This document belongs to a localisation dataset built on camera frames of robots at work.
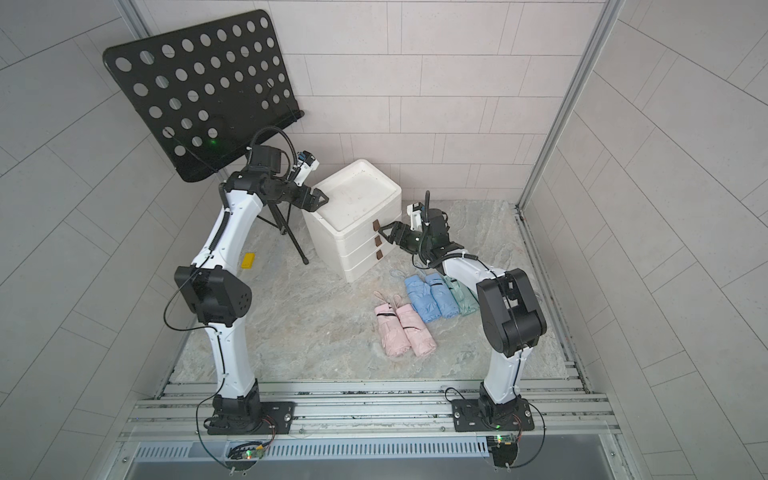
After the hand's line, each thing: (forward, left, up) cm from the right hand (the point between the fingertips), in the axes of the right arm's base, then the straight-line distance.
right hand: (386, 233), depth 89 cm
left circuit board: (-51, +34, -14) cm, 63 cm away
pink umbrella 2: (-28, -8, -13) cm, 32 cm away
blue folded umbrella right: (-18, -16, -13) cm, 27 cm away
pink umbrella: (-26, -1, -13) cm, 29 cm away
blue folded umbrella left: (-16, -10, -13) cm, 23 cm away
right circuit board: (-52, -24, -15) cm, 59 cm away
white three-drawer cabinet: (-5, +11, +7) cm, 14 cm away
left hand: (+10, +18, +10) cm, 23 cm away
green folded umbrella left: (-16, -22, -13) cm, 30 cm away
